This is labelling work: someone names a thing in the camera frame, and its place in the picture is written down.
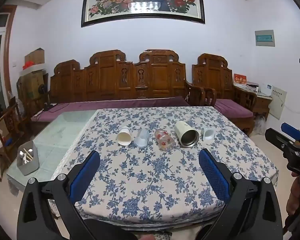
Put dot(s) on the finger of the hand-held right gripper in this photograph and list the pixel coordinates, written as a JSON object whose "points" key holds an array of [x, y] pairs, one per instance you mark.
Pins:
{"points": [[291, 130], [277, 137]]}

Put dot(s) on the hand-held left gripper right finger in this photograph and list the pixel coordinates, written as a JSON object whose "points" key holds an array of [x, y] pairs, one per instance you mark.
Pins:
{"points": [[213, 177]]}

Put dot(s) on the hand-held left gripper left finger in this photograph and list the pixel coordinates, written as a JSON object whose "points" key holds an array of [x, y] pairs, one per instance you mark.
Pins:
{"points": [[85, 175]]}

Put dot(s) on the small white cup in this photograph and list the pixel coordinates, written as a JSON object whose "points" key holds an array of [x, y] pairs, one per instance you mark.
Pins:
{"points": [[208, 133]]}

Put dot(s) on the white paper cup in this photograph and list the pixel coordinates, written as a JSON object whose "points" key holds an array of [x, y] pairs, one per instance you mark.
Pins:
{"points": [[123, 137]]}

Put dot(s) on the floral glass cup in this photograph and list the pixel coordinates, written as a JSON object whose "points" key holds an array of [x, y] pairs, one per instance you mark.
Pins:
{"points": [[165, 140]]}

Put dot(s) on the clear plastic cup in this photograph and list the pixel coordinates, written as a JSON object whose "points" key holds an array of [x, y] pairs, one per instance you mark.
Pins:
{"points": [[141, 138]]}

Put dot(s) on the person's right hand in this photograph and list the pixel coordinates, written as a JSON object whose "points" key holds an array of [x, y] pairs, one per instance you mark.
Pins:
{"points": [[297, 197]]}

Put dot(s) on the clear plastic bag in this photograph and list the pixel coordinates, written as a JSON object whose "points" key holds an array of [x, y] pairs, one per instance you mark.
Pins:
{"points": [[260, 123]]}

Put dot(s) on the white panel board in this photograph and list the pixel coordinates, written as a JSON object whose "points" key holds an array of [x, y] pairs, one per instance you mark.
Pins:
{"points": [[278, 102]]}

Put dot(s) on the wooden side table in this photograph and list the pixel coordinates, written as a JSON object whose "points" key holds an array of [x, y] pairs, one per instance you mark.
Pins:
{"points": [[263, 103]]}

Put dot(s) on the green glass table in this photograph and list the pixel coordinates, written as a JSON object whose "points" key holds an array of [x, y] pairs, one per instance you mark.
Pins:
{"points": [[57, 135]]}

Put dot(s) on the purple armchair cushion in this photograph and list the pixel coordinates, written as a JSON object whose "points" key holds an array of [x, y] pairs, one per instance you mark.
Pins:
{"points": [[232, 107]]}

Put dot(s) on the white steel mug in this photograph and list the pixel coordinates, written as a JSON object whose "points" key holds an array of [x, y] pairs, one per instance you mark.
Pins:
{"points": [[183, 131]]}

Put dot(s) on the grey utensil holder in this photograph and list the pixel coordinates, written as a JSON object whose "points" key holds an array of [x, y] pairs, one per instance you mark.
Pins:
{"points": [[30, 166]]}

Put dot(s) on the white printer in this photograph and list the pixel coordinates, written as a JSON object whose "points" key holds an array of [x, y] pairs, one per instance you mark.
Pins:
{"points": [[253, 86]]}

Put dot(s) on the wooden chopsticks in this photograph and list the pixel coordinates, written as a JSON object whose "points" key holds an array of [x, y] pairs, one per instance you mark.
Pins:
{"points": [[28, 154]]}

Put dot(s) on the blue floral tablecloth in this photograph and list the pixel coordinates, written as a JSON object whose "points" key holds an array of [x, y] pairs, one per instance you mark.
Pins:
{"points": [[150, 180]]}

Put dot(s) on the white spoon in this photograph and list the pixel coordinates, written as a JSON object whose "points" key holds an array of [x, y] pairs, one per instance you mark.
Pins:
{"points": [[21, 155]]}

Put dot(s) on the red gift box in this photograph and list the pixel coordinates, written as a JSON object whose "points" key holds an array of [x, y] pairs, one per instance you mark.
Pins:
{"points": [[240, 79]]}

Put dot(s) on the purple sofa cushion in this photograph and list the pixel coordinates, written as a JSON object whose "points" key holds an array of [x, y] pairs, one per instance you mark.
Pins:
{"points": [[90, 105]]}

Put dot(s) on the carved wooden armchair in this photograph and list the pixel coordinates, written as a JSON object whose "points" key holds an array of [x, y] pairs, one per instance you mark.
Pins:
{"points": [[212, 77]]}

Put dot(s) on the black desk fan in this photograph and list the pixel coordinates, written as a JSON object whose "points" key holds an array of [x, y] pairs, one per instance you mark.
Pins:
{"points": [[43, 90]]}

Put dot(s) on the wooden chair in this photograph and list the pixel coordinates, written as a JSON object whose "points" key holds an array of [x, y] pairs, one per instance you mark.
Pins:
{"points": [[7, 120]]}

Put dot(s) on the carved wooden sofa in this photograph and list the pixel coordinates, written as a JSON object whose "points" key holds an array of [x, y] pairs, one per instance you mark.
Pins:
{"points": [[110, 80]]}

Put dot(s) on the large cardboard box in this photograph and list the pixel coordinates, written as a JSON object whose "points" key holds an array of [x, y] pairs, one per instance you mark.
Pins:
{"points": [[31, 83]]}

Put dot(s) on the small cardboard box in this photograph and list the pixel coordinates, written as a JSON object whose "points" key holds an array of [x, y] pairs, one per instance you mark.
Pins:
{"points": [[36, 56]]}

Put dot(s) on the framed floral painting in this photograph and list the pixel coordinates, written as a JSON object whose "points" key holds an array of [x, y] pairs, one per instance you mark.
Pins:
{"points": [[140, 0]]}

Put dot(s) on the wall electrical panel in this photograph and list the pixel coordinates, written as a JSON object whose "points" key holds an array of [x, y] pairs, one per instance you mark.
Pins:
{"points": [[265, 38]]}

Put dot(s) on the wooden door frame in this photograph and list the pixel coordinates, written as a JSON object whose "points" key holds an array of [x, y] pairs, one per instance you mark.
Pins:
{"points": [[8, 50]]}

